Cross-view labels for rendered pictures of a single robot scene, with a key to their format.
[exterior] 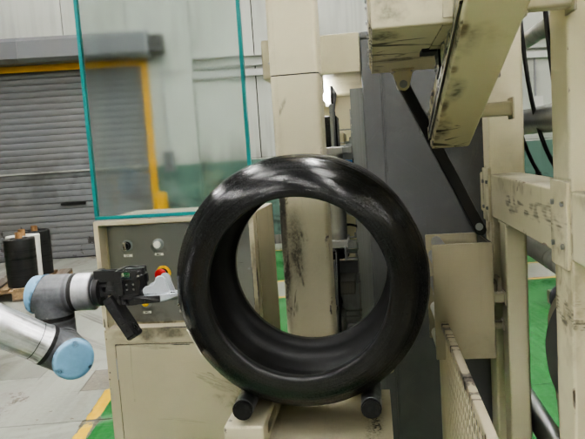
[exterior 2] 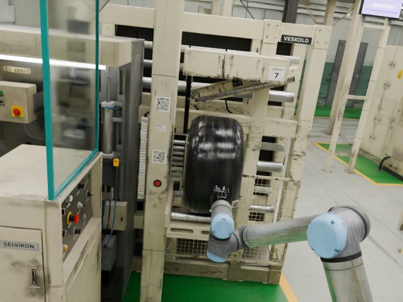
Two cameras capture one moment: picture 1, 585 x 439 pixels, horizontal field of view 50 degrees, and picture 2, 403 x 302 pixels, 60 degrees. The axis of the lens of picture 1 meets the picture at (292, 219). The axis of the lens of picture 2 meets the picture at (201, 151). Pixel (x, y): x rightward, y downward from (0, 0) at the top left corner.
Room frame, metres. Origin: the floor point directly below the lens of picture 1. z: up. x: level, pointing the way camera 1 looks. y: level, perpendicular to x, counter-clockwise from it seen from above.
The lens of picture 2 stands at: (1.80, 1.82, 1.88)
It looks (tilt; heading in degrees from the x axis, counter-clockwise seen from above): 19 degrees down; 261
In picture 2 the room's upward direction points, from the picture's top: 6 degrees clockwise
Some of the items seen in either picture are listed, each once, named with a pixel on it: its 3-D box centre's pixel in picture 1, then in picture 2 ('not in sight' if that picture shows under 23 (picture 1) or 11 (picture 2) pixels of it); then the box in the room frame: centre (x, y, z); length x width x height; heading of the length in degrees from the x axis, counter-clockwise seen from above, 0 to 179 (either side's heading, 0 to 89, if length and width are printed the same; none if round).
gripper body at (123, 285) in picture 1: (121, 287); (220, 200); (1.47, 0.41, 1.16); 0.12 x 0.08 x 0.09; 82
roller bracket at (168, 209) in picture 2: not in sight; (170, 203); (1.66, -0.05, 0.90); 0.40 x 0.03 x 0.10; 82
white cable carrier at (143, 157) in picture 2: not in sight; (144, 157); (1.83, -0.02, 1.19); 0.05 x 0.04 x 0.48; 82
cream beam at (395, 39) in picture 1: (426, 16); (234, 66); (1.32, -0.30, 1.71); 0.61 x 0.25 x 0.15; 172
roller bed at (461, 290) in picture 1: (458, 293); (171, 157); (1.65, -0.43, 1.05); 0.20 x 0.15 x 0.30; 172
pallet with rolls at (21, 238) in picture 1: (28, 260); not in sight; (7.58, 3.24, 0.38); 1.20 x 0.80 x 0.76; 10
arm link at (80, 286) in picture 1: (89, 291); (220, 210); (1.48, 0.50, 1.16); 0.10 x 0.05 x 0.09; 172
